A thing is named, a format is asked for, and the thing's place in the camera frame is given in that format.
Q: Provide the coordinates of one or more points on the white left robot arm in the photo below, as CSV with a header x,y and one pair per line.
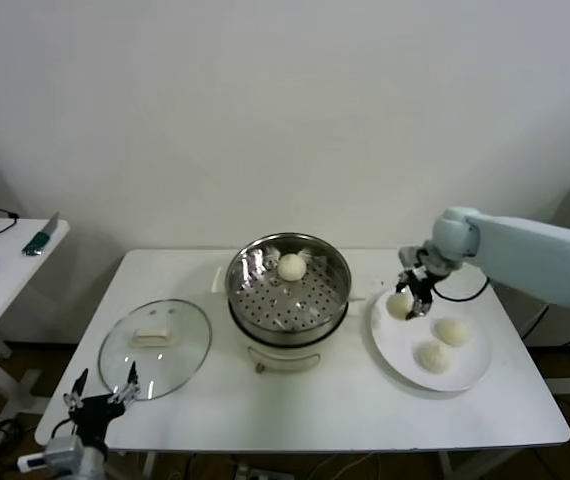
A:
x,y
70,450

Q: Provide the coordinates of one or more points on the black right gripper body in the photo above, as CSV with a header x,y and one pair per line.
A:
x,y
421,285

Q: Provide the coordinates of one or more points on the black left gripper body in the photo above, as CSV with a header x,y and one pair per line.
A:
x,y
92,416

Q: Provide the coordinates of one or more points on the white steamed baozi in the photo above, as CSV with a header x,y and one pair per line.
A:
x,y
292,267
452,332
434,357
397,306

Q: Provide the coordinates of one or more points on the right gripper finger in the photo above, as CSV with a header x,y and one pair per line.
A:
x,y
402,288
422,309

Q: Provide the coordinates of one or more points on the round glass pot lid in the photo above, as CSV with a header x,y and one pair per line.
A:
x,y
165,360

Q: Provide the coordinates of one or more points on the white electric cooking pot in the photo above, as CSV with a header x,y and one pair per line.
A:
x,y
285,357

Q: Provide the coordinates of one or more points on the white side table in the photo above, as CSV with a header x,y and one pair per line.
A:
x,y
10,270

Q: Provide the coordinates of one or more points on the stainless steel steamer basket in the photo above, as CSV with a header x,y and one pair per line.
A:
x,y
239,272

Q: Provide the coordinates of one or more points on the round white plate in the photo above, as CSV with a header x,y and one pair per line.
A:
x,y
395,360

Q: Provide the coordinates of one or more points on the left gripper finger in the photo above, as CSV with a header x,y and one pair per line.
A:
x,y
126,391
74,396

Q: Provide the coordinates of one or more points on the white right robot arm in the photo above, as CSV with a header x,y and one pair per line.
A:
x,y
525,250

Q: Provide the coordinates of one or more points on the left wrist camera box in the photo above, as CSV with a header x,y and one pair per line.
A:
x,y
31,463

